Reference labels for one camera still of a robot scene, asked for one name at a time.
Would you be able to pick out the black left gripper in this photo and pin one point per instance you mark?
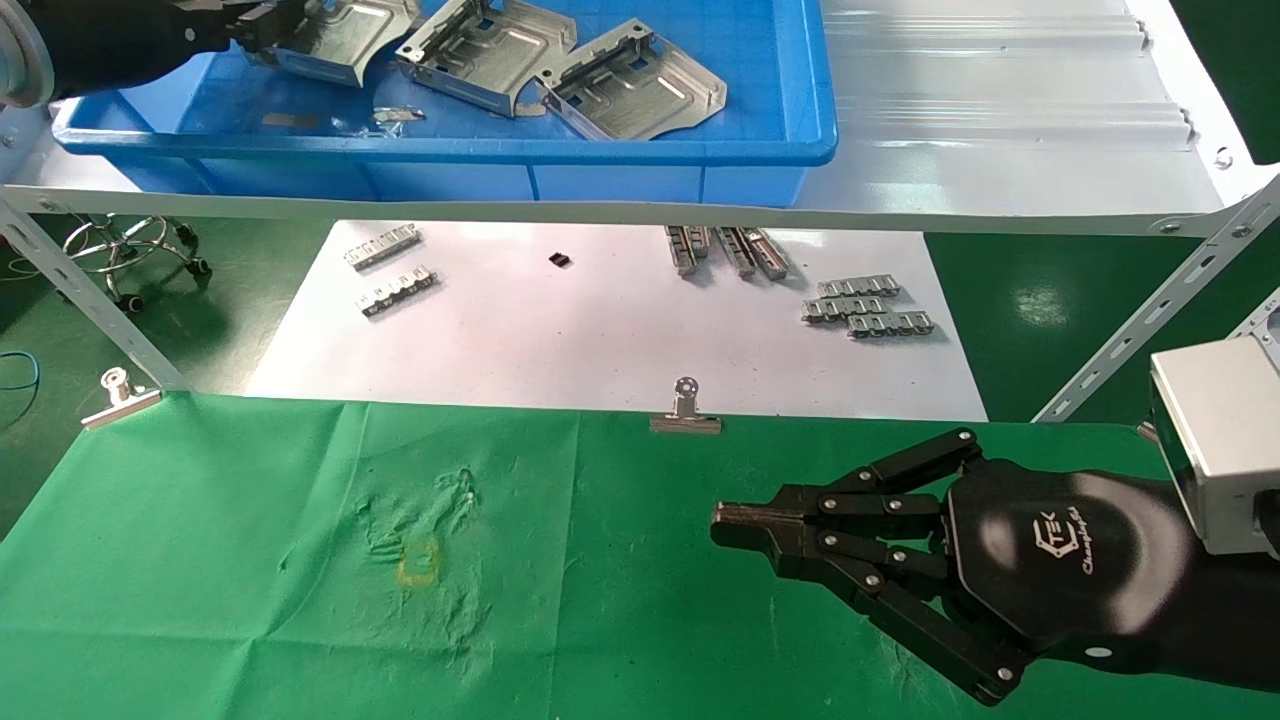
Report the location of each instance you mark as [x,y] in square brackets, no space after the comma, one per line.
[185,35]

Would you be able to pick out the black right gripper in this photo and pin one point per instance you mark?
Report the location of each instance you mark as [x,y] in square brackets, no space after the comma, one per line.
[1070,550]

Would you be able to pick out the silver sheet metal bracket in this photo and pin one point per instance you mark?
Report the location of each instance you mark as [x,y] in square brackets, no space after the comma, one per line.
[490,55]
[640,95]
[350,40]

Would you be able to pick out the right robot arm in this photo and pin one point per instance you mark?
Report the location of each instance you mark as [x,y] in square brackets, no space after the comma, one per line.
[1230,625]

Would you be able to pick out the grey tape patch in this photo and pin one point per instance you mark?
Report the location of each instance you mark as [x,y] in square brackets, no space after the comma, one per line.
[290,120]

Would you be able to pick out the crumpled clear plastic film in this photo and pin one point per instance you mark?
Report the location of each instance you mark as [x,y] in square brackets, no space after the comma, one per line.
[398,114]

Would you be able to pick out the chrome stool base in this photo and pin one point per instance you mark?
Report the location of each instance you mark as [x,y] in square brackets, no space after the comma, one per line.
[130,245]

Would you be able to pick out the silver binder clip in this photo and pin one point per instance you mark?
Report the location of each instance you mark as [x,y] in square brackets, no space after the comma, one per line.
[685,420]
[120,400]

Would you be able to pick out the blue plastic bin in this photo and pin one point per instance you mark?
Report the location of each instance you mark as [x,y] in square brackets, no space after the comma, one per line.
[500,170]

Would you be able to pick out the green table cloth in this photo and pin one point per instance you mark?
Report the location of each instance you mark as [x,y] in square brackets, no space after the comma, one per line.
[600,600]

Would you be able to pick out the white metal shelf rack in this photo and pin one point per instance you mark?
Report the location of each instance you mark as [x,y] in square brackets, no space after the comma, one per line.
[1000,120]

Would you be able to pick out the silver metal rail strip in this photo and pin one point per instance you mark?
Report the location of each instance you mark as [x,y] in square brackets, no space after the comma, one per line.
[890,325]
[737,253]
[843,310]
[382,247]
[858,288]
[397,291]
[681,252]
[768,255]
[701,240]

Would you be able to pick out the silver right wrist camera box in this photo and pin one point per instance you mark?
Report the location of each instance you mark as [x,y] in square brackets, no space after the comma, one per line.
[1215,440]

